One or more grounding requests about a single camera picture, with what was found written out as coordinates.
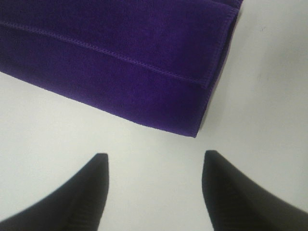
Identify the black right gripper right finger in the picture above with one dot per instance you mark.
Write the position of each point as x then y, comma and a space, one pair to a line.
236, 203

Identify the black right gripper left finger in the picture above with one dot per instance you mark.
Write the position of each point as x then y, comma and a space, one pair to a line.
77, 205

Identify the purple towel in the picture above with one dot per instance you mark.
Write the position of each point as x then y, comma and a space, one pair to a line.
152, 62

